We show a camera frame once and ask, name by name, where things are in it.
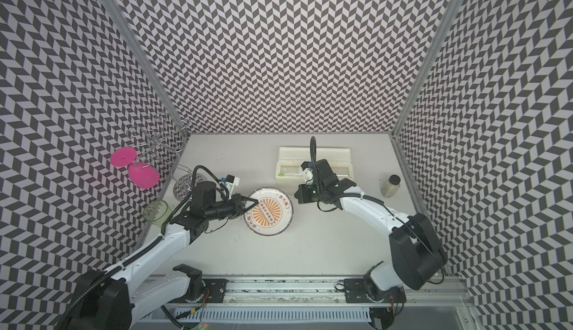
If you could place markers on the aluminium corner post left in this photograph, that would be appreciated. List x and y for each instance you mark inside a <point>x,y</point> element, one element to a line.
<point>128,35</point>

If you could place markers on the pink plastic wine glass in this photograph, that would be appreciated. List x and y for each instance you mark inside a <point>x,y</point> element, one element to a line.
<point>141,174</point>

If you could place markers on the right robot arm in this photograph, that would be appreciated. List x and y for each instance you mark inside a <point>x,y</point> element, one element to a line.
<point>416,252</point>

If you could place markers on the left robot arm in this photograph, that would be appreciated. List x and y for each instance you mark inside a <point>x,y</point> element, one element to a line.
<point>122,294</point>

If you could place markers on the chrome wire glass rack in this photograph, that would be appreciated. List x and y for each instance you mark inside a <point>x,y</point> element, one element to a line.
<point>157,147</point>

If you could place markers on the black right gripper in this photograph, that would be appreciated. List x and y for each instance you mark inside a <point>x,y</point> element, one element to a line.
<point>302,189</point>

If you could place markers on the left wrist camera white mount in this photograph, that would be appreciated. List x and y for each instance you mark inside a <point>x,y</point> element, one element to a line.
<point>230,182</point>

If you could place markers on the clear plastic wrap sheet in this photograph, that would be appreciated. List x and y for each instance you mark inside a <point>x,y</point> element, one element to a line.
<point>268,211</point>

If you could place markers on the aluminium corner post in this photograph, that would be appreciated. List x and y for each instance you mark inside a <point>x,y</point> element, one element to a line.
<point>438,40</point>
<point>128,35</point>

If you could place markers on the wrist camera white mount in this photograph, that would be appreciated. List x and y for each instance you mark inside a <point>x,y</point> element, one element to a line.
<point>307,173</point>
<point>230,182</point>

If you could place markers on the green plastic cup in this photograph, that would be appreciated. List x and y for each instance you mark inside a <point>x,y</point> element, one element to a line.
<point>157,212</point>

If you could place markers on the glass spice jar black lid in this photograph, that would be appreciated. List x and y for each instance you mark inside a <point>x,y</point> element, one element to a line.
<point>390,187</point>

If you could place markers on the aluminium corner post right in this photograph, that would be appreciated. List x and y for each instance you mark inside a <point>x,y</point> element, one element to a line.
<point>438,40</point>

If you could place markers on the white plate orange sunburst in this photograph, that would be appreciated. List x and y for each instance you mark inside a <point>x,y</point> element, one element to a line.
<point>268,211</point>

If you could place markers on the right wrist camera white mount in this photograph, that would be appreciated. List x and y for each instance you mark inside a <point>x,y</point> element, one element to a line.
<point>307,173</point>

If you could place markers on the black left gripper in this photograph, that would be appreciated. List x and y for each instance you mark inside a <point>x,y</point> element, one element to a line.
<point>239,207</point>

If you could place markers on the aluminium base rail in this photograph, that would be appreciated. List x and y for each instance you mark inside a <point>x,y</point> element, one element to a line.
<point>313,289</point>

